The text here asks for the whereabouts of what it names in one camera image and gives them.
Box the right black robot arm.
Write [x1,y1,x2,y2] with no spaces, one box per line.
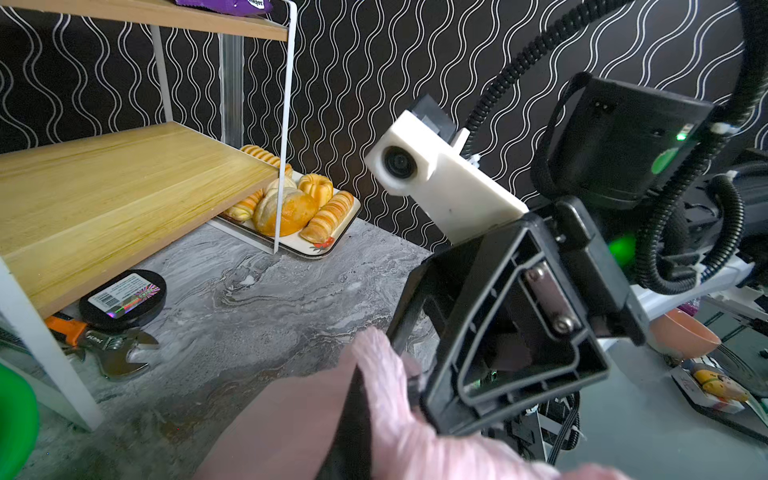
[365,1,767,435]

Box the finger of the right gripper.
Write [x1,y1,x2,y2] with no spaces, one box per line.
[387,214,609,435]

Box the purple Fox's berries candy bag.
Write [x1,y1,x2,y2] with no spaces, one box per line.
[174,0,273,17]

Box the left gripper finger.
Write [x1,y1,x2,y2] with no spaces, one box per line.
[316,368,372,480]

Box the orange-handled adjustable wrench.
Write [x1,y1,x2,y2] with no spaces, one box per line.
[44,314,160,380]

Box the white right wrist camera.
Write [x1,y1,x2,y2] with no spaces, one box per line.
[364,94,528,244]

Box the pink plastic grocery bag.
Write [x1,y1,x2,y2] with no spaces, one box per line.
[194,327,625,479]

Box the tray of bread rolls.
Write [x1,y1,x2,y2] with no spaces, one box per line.
[216,164,361,259]

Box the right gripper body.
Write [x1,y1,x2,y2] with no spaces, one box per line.
[552,196,649,346]

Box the green plastic basket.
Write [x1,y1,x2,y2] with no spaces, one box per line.
[1,366,39,479]

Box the white wooden two-tier shelf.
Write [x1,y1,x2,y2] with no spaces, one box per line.
[1,1,298,431]

